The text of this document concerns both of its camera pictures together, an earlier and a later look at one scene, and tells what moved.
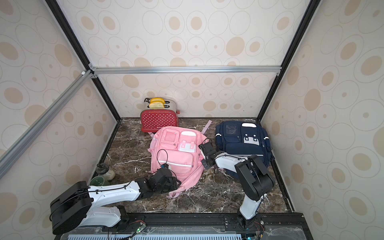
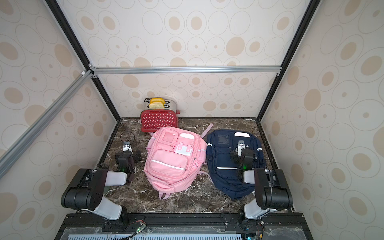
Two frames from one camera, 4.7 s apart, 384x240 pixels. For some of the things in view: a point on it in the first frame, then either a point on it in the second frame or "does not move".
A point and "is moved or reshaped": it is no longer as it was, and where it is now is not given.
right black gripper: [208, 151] → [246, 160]
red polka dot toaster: [153, 119] does not move
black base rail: [194, 226] does not move
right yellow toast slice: [156, 105] does not move
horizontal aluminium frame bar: [183, 70] does not move
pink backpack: [179, 148] does not move
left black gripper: [174, 185] → [135, 157]
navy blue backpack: [244, 137] is moved or reshaped
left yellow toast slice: [157, 100] does not move
